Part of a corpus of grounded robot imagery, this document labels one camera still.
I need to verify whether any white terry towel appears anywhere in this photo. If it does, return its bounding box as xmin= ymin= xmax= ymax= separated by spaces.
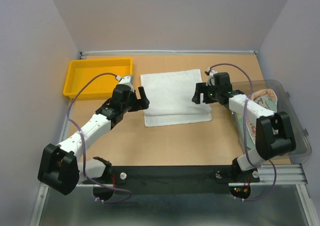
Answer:
xmin=140 ymin=69 xmax=212 ymax=127

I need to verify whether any orange and green printed towel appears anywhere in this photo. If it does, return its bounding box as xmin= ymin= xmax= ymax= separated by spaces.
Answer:
xmin=232 ymin=89 xmax=278 ymax=151

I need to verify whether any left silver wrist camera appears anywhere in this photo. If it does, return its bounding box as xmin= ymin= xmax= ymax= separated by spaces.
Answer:
xmin=115 ymin=75 xmax=134 ymax=86

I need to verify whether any clear plastic storage bin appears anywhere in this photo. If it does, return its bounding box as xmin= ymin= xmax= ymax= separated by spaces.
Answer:
xmin=231 ymin=80 xmax=312 ymax=164

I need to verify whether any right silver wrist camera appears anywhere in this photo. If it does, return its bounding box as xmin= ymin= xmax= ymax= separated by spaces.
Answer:
xmin=204 ymin=68 xmax=218 ymax=86

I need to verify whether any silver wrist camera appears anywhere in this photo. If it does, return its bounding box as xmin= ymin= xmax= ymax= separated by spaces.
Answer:
xmin=204 ymin=68 xmax=218 ymax=86
xmin=115 ymin=75 xmax=134 ymax=86

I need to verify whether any yellow plastic tray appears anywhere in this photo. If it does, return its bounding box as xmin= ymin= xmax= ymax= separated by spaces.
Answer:
xmin=62 ymin=58 xmax=133 ymax=100

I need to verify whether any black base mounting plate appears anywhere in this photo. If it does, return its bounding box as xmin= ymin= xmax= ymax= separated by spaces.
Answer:
xmin=93 ymin=165 xmax=260 ymax=195

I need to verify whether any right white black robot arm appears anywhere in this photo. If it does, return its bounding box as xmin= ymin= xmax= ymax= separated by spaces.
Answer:
xmin=192 ymin=73 xmax=296 ymax=181

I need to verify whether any aluminium frame rail front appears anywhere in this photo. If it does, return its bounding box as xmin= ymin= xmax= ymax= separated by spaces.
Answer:
xmin=86 ymin=160 xmax=307 ymax=185

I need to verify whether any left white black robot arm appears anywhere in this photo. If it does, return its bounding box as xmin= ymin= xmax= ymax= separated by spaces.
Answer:
xmin=37 ymin=84 xmax=150 ymax=195

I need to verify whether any aluminium rail back edge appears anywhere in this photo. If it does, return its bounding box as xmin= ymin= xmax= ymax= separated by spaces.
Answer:
xmin=79 ymin=50 xmax=257 ymax=59

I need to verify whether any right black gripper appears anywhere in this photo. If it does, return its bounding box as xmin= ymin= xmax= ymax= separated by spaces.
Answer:
xmin=191 ymin=81 xmax=221 ymax=104

